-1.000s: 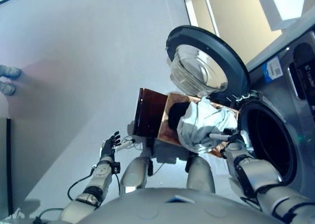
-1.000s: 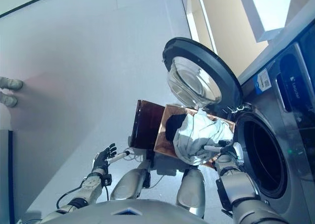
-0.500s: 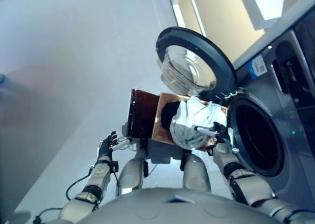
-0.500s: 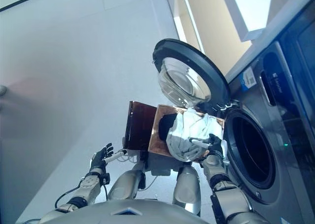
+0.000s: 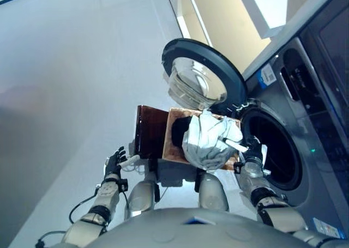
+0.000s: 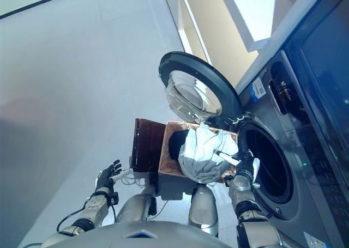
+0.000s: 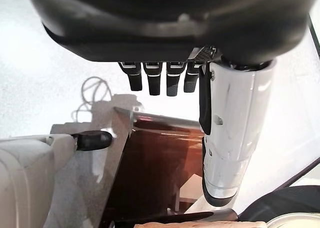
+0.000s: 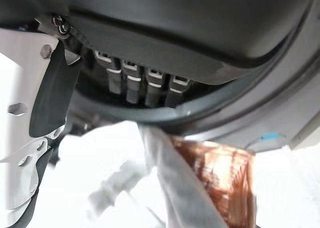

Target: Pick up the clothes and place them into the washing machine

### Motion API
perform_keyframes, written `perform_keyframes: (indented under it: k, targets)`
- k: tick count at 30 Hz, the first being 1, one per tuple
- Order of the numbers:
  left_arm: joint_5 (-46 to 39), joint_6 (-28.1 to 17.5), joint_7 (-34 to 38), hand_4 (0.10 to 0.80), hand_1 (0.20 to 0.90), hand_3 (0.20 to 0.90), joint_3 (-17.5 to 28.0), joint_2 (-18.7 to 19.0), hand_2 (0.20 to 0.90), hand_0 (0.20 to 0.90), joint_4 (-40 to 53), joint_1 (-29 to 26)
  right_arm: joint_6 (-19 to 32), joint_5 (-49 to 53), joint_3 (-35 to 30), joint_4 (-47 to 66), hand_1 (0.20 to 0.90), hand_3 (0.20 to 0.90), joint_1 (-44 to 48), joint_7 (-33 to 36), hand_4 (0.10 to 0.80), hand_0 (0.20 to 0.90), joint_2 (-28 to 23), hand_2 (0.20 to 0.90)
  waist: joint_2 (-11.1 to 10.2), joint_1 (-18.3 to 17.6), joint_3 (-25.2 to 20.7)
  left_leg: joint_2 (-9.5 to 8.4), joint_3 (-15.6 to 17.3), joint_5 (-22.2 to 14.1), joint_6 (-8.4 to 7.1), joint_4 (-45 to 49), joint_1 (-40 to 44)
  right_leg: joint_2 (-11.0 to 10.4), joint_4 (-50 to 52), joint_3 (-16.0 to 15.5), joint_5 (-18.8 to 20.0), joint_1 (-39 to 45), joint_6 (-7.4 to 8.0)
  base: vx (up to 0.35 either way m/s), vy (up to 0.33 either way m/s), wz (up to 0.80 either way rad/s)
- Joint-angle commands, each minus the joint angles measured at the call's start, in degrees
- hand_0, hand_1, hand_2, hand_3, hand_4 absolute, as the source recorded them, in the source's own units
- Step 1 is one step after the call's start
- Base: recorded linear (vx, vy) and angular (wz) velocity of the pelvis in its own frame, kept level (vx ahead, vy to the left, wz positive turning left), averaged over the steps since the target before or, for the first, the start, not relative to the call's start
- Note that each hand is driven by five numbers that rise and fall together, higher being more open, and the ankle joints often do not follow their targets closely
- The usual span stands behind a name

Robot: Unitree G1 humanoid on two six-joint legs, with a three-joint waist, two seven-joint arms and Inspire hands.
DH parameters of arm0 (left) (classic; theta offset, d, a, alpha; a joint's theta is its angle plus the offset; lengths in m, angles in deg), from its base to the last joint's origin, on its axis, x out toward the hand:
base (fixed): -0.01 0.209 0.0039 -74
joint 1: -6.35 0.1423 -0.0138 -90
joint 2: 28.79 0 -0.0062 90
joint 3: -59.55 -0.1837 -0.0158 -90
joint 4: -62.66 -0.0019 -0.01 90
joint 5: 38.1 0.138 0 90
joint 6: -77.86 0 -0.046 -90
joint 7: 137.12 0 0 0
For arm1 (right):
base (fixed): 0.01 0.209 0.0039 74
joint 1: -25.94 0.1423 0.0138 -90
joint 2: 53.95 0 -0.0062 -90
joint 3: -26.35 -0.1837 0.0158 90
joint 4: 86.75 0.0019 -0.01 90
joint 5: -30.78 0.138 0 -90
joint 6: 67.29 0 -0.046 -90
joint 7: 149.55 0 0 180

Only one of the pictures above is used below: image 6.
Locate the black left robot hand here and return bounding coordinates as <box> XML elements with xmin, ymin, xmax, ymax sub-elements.
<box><xmin>95</xmin><ymin>160</ymin><xmax>134</xmax><ymax>190</ymax></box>

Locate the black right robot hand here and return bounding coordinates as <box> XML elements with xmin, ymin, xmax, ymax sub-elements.
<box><xmin>216</xmin><ymin>149</ymin><xmax>260</xmax><ymax>176</ymax></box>

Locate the light grey white garment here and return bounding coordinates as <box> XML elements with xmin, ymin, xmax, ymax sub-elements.
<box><xmin>177</xmin><ymin>122</ymin><xmax>239</xmax><ymax>184</ymax></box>

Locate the grey front-load washing machine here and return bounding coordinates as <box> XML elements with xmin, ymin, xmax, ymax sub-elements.
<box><xmin>234</xmin><ymin>50</ymin><xmax>349</xmax><ymax>248</ymax></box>

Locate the round glass washing machine door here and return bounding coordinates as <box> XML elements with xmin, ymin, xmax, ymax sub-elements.
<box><xmin>157</xmin><ymin>51</ymin><xmax>241</xmax><ymax>123</ymax></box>

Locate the glossy dark brown stool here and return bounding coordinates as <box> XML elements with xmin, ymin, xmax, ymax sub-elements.
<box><xmin>130</xmin><ymin>118</ymin><xmax>167</xmax><ymax>174</ymax></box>

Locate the silver right robot leg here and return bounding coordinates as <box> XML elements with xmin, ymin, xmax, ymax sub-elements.
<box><xmin>188</xmin><ymin>185</ymin><xmax>219</xmax><ymax>237</ymax></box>

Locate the light wicker laundry basket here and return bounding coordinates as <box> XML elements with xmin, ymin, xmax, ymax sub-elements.
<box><xmin>158</xmin><ymin>120</ymin><xmax>240</xmax><ymax>183</ymax></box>

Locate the grey robot torso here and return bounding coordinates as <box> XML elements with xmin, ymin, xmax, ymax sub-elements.
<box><xmin>40</xmin><ymin>220</ymin><xmax>235</xmax><ymax>248</ymax></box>

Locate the black garment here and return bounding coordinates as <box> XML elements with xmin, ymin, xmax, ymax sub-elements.
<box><xmin>168</xmin><ymin>130</ymin><xmax>189</xmax><ymax>161</ymax></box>

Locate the small blue white sticker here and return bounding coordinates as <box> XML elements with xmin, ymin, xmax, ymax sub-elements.
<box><xmin>250</xmin><ymin>77</ymin><xmax>266</xmax><ymax>101</ymax></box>

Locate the blue energy label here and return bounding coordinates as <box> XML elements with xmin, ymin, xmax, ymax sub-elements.
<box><xmin>302</xmin><ymin>231</ymin><xmax>325</xmax><ymax>248</ymax></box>

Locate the white counter cabinet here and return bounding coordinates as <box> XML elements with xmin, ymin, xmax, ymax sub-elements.
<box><xmin>162</xmin><ymin>0</ymin><xmax>279</xmax><ymax>66</ymax></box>

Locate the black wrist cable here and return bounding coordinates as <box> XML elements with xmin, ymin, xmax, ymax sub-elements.
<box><xmin>56</xmin><ymin>201</ymin><xmax>117</xmax><ymax>232</ymax></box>

